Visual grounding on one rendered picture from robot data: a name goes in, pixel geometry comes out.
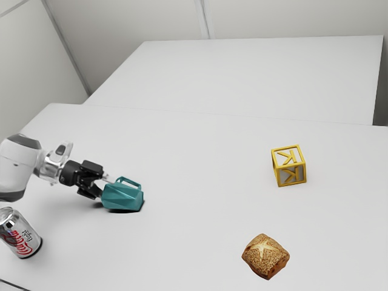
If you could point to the teal faceted mug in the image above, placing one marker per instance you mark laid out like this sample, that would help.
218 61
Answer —
122 196

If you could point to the seeded bread roll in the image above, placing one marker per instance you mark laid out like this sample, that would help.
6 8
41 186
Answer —
265 255

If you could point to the silver soda can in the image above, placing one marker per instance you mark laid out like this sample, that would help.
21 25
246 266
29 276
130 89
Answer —
18 232

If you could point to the yellow letter block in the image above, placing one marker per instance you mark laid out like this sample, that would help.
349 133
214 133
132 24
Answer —
288 165

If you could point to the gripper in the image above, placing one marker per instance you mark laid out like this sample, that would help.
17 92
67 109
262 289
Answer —
74 174

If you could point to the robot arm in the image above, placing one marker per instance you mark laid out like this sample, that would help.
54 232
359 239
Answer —
16 160

